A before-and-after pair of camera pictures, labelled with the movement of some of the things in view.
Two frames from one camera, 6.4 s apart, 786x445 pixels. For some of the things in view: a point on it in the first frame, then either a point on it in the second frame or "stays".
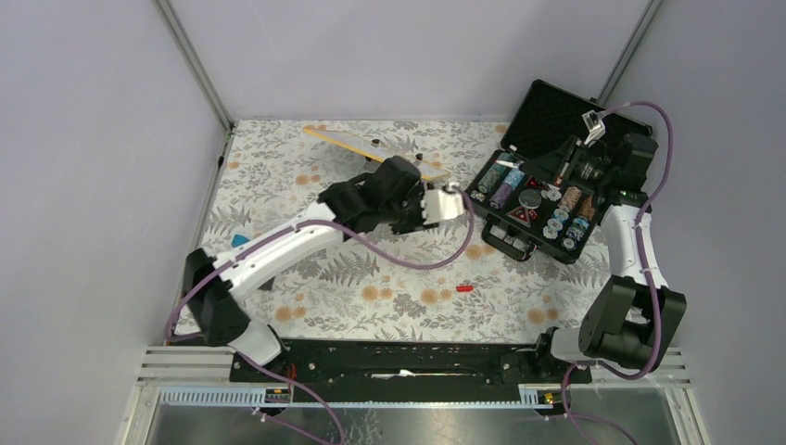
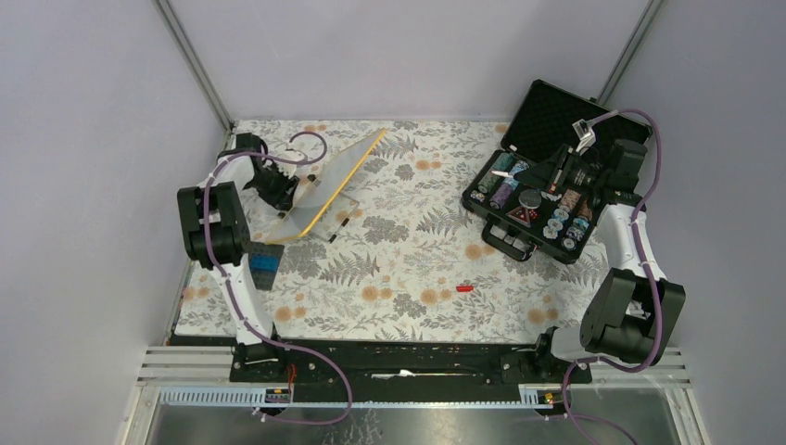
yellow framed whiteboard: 377,148 to 319,197
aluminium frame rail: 199,72 stays
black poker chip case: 526,212 stays
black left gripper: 417,194 to 283,197
